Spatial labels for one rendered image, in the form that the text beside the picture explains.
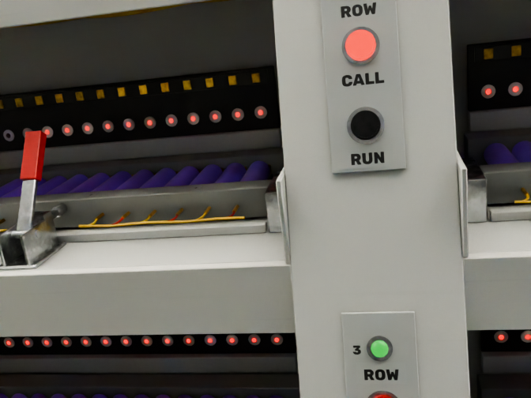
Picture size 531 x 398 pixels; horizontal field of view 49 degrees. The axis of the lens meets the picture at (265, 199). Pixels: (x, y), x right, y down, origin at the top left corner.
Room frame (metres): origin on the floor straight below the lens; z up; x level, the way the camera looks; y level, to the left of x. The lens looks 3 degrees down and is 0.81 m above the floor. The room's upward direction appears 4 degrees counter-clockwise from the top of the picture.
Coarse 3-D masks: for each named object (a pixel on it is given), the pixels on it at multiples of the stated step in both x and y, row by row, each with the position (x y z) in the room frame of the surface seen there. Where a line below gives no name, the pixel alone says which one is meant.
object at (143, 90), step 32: (0, 96) 0.55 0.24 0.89; (32, 96) 0.55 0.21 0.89; (64, 96) 0.54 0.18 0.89; (96, 96) 0.54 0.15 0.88; (128, 96) 0.53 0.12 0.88; (160, 96) 0.53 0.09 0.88; (192, 96) 0.52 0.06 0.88; (224, 96) 0.52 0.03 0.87; (256, 96) 0.51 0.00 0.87; (0, 128) 0.56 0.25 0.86; (32, 128) 0.56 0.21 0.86; (96, 128) 0.55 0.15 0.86; (160, 128) 0.54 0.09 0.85; (192, 128) 0.53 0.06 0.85; (224, 128) 0.52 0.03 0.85; (256, 128) 0.52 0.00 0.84
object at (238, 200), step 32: (96, 192) 0.44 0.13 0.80; (128, 192) 0.43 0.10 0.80; (160, 192) 0.42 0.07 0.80; (192, 192) 0.41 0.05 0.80; (224, 192) 0.41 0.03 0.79; (256, 192) 0.41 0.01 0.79; (0, 224) 0.45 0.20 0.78; (64, 224) 0.44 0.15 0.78; (96, 224) 0.44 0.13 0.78; (128, 224) 0.41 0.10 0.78
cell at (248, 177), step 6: (258, 162) 0.49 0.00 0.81; (264, 162) 0.49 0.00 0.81; (252, 168) 0.47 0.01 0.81; (258, 168) 0.47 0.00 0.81; (264, 168) 0.48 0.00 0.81; (246, 174) 0.46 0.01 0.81; (252, 174) 0.45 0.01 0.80; (258, 174) 0.46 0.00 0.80; (264, 174) 0.47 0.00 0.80; (240, 180) 0.45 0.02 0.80; (246, 180) 0.44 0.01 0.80; (252, 180) 0.44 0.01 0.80
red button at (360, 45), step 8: (352, 32) 0.32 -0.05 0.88; (360, 32) 0.32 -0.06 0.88; (368, 32) 0.32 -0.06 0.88; (352, 40) 0.32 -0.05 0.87; (360, 40) 0.32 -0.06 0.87; (368, 40) 0.32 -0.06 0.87; (352, 48) 0.32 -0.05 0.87; (360, 48) 0.32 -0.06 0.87; (368, 48) 0.32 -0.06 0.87; (352, 56) 0.32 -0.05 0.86; (360, 56) 0.32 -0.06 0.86; (368, 56) 0.32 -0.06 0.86
